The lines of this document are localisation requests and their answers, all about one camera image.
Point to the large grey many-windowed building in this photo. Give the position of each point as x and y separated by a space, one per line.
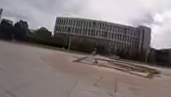
103 32

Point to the grey paved plaza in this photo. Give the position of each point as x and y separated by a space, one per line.
34 76

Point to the row of dark trees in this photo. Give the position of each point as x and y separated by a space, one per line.
18 31

